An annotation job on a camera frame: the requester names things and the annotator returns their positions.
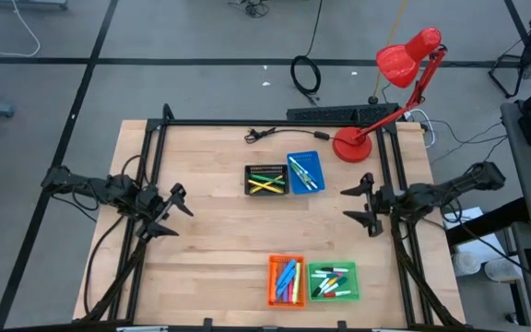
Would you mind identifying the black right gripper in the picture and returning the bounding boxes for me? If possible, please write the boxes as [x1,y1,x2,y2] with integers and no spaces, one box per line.
[339,172,405,239]

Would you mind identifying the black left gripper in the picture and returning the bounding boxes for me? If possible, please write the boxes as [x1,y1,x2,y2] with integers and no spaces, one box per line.
[132,182,195,241]

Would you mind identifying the blue plastic basket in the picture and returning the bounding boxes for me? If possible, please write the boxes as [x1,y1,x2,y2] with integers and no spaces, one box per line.
[286,150,327,196]

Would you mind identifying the light blue slim marker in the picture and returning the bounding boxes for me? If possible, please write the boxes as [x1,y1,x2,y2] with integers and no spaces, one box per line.
[298,168,320,191]

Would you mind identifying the light green slim marker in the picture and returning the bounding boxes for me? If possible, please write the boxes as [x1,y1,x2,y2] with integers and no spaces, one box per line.
[292,163,313,191]

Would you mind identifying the white slim marker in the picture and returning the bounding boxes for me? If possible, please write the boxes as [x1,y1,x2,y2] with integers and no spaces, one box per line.
[288,156,319,184]

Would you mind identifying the orange-capped white marker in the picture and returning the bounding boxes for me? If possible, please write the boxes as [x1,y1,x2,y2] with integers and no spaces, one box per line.
[319,276,339,294]

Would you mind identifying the yellow-green highlighter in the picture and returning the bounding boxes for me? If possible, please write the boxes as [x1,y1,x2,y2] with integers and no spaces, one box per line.
[291,261,302,304]

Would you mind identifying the orange highlighter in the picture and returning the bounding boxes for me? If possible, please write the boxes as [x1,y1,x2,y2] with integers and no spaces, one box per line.
[269,261,279,303]

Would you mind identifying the orange plastic basket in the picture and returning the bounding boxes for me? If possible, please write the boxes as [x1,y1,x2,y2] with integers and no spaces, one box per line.
[266,254,307,309]

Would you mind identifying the red desk lamp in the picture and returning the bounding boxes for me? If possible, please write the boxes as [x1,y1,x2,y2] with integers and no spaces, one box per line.
[331,27,449,164]

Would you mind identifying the green plastic basket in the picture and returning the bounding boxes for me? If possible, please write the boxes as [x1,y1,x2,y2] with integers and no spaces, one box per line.
[307,260,361,303]

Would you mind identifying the black perforated tray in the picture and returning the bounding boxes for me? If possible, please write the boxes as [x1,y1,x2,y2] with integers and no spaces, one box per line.
[286,102,401,129]

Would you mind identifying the black plastic basket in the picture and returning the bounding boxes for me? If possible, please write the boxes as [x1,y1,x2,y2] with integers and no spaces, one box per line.
[243,162,291,196]

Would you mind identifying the white paper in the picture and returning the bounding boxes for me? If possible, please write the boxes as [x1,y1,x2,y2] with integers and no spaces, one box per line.
[440,206,495,267]

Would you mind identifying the clear plastic cup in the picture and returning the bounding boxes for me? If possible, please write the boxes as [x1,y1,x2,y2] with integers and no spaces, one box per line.
[484,257,524,284]
[452,250,482,279]

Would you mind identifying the black desk beam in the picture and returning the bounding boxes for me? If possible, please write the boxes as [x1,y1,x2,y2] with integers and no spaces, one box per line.
[444,196,531,248]

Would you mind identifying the grey cart base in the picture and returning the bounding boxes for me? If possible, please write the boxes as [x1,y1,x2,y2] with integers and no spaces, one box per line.
[0,0,69,11]

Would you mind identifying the black lamp cord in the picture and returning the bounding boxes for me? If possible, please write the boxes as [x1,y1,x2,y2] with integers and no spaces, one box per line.
[243,126,340,146]

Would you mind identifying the white power cable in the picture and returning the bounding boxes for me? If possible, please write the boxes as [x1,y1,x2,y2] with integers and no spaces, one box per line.
[402,108,438,149]

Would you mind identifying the black arm base cable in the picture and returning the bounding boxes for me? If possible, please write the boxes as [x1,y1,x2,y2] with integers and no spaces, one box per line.
[82,214,128,320]

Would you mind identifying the black aluminium table frame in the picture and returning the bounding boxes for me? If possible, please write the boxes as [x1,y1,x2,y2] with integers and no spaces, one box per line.
[72,102,468,332]

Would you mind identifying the coiled black floor cable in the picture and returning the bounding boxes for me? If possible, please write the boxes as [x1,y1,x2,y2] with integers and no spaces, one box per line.
[289,0,325,106]

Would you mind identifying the yellow floor cable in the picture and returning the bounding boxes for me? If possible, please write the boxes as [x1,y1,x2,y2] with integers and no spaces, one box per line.
[372,0,407,105]

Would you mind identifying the white floor cable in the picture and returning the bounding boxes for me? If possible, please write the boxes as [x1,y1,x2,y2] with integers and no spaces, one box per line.
[0,0,42,59]

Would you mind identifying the black cable bundle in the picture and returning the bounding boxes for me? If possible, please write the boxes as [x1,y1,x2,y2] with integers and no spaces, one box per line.
[227,0,271,19]

